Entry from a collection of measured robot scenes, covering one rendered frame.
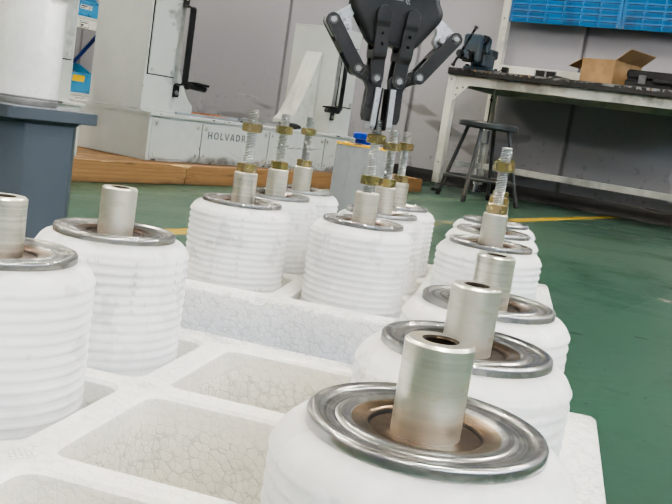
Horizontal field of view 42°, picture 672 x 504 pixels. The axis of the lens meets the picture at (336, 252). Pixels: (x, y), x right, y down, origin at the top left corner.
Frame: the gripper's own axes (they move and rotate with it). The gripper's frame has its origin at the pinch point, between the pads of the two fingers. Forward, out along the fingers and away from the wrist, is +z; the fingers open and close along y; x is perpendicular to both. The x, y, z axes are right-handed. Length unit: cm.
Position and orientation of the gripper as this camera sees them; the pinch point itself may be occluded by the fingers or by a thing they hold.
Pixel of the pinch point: (380, 108)
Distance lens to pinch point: 81.5
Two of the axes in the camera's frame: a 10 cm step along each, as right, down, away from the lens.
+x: 1.6, 1.7, -9.7
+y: -9.8, -1.2, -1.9
